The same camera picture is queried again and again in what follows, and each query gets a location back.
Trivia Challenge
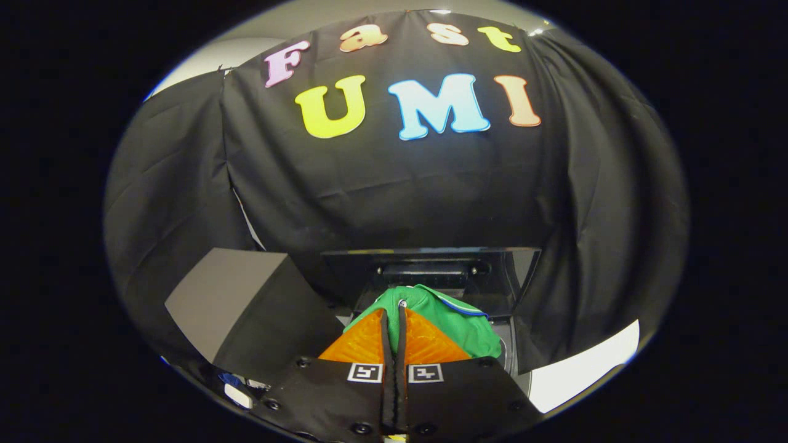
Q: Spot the small white block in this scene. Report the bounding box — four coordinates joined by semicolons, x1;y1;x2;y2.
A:
223;383;254;410

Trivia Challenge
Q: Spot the grey cabinet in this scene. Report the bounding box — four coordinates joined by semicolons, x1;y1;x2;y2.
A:
164;248;345;382

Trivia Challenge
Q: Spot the black backdrop cloth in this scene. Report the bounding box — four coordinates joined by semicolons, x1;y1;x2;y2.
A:
103;9;689;376

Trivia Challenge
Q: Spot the white flat board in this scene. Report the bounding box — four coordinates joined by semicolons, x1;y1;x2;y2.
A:
528;320;641;414

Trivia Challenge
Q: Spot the dark grey washing machine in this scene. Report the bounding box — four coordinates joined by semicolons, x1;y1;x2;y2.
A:
332;308;533;397

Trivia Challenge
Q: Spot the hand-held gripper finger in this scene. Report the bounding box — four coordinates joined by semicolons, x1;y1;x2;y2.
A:
255;308;395;442
397;305;545;441

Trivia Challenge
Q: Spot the green polo shirt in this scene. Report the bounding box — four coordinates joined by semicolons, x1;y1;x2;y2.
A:
344;284;502;359

